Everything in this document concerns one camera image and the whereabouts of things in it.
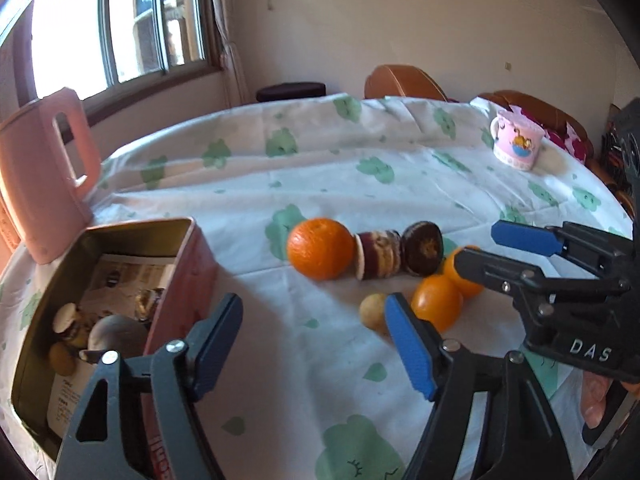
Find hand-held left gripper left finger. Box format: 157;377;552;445
52;292;244;480

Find brown leather sofa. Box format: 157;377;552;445
472;90;621;201

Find large orange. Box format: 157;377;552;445
286;217;356;282

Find pink electric kettle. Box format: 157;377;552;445
0;87;103;266

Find person's right hand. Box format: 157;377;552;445
581;374;640;430

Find purple brown passion fruit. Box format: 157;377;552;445
87;314;151;361

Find dark chocolate round cake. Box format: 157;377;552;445
401;221;445;277

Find sliding glass window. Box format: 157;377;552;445
12;0;223;128

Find small orange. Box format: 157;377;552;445
442;246;485;300
411;274;465;333

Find brown leather armchair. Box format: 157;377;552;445
364;64;451;102

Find round crumb-topped cake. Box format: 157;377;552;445
52;302;91;348

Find pink floral cushion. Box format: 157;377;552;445
515;105;588;163

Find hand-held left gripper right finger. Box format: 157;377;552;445
384;292;576;480

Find white curtain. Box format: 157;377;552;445
207;0;251;107

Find pink cartoon mug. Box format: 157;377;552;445
489;106;546;172

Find black round stool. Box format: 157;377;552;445
256;81;327;105

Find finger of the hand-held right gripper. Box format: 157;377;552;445
453;245;553;312
491;219;635;281

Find printed paper sheet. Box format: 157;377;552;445
47;254;178;441

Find small brown pastry piece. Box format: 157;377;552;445
134;287;168;321

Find pink metal tin box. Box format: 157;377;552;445
11;217;221;480

